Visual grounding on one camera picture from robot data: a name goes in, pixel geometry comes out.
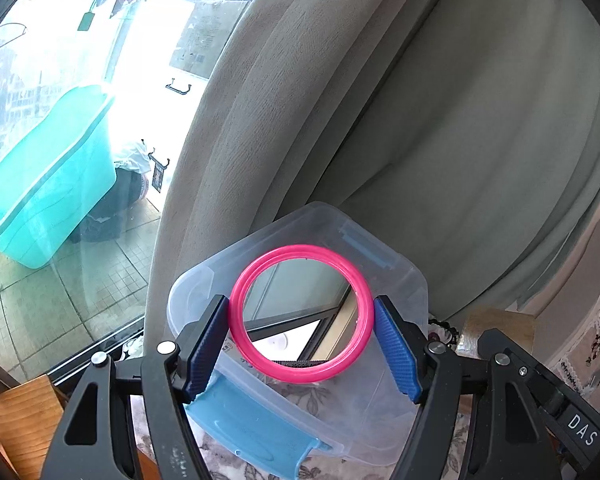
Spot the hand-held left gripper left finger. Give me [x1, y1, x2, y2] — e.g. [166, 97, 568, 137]
[40, 294, 231, 480]

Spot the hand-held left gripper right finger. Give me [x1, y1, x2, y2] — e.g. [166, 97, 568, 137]
[372, 295, 556, 480]

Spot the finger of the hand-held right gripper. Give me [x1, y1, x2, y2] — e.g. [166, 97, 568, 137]
[517, 349, 600, 466]

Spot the clear plastic storage container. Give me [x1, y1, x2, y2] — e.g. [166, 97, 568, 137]
[166, 201, 428, 467]

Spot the pink round mirror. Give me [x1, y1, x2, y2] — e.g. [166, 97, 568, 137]
[230, 244, 373, 385]

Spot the pink padded furniture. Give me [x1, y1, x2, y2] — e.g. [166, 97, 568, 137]
[522, 219, 600, 401]

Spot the black bin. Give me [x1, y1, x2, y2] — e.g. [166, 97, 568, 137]
[79, 169, 151, 244]

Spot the white bag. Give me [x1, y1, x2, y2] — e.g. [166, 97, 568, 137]
[112, 140, 154, 175]

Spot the teal plastic tub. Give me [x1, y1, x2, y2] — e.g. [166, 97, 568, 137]
[0, 84, 118, 269]

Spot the grey beige curtain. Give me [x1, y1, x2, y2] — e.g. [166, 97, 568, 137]
[142, 0, 600, 356]

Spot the paper sheet on window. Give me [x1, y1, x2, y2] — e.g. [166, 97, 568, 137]
[169, 0, 251, 81]

